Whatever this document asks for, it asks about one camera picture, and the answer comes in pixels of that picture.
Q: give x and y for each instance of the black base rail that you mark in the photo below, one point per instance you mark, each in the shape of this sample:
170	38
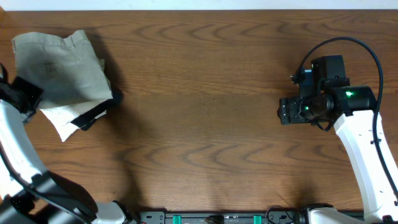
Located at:
314	213

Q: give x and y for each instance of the folded black garment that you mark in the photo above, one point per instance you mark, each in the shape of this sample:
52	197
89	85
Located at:
86	120

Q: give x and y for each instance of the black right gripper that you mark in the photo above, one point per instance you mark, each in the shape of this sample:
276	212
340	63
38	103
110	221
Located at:
288	111

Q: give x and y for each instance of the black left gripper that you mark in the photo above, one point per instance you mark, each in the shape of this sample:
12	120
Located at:
33	94

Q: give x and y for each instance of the khaki shorts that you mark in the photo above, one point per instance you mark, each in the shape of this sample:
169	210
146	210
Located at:
67	69

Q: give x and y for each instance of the folded white shirt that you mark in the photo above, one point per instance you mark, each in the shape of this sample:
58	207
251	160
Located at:
69	118

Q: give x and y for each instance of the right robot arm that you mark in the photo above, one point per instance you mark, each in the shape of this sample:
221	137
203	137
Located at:
326	95

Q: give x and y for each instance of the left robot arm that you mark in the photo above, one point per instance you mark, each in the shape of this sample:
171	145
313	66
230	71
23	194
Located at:
31	193

